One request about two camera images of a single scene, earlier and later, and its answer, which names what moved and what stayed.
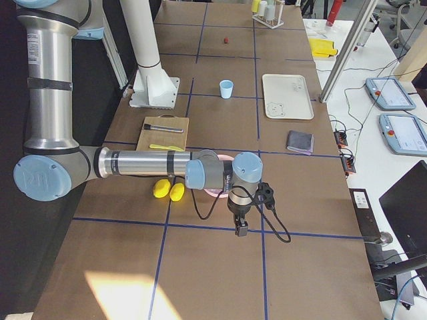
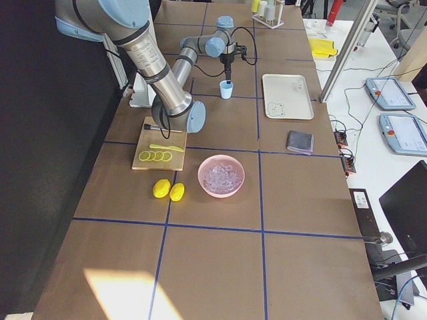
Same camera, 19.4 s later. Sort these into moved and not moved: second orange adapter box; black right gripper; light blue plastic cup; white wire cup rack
Moved: black right gripper
Not moved: second orange adapter box; white wire cup rack; light blue plastic cup
